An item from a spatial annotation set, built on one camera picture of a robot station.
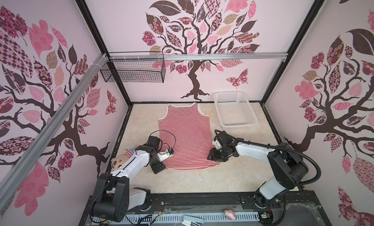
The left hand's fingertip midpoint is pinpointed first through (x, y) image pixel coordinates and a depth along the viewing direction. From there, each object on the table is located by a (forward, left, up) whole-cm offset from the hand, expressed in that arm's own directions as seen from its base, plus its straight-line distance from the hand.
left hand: (157, 165), depth 86 cm
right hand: (+4, -33, +1) cm, 33 cm away
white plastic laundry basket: (+44, -56, +1) cm, 71 cm away
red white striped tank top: (+25, -18, +1) cm, 30 cm away
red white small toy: (-26, -39, +5) cm, 47 cm away
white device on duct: (-27, -21, +2) cm, 35 cm away
